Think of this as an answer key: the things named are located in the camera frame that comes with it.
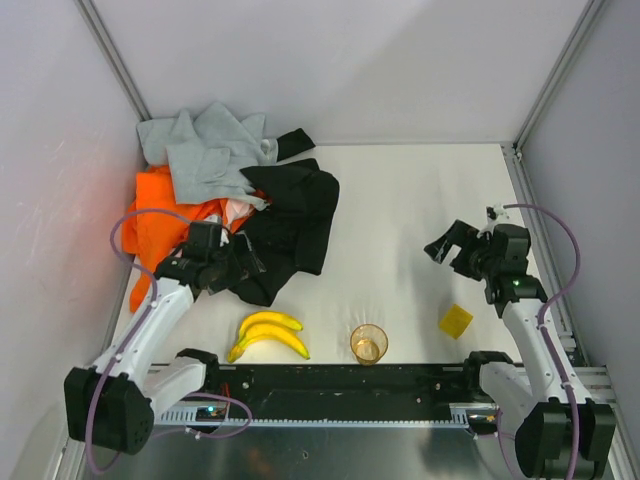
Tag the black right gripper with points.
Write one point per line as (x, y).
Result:
(461, 251)

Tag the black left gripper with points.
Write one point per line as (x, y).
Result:
(239, 259)

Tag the black zip jacket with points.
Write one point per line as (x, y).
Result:
(291, 234)

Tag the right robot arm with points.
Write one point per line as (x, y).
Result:
(559, 430)

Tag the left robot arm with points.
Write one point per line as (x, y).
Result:
(113, 402)

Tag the orange cloth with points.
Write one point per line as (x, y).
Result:
(160, 224)

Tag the grey cloth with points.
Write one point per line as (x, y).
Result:
(205, 154)

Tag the upper yellow banana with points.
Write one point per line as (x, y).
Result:
(270, 317)

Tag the yellow banana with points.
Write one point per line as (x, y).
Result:
(270, 340)
(270, 317)

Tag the lower yellow banana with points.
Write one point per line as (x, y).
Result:
(270, 340)

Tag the yellow cube block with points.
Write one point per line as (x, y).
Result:
(455, 321)

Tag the amber plastic cup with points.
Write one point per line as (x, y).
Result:
(369, 343)

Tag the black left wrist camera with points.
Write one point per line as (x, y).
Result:
(205, 237)

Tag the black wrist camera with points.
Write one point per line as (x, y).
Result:
(205, 237)
(511, 245)

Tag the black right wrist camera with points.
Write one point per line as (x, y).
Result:
(511, 245)

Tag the right aluminium frame rail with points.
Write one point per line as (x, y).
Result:
(542, 226)

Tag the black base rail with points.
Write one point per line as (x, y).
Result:
(308, 390)

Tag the grey slotted cable duct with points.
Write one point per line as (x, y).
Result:
(205, 415)

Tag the right aluminium frame post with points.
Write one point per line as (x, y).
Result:
(586, 23)

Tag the aluminium frame post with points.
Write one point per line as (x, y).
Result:
(586, 23)
(99, 31)

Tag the left aluminium frame post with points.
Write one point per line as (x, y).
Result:
(99, 31)

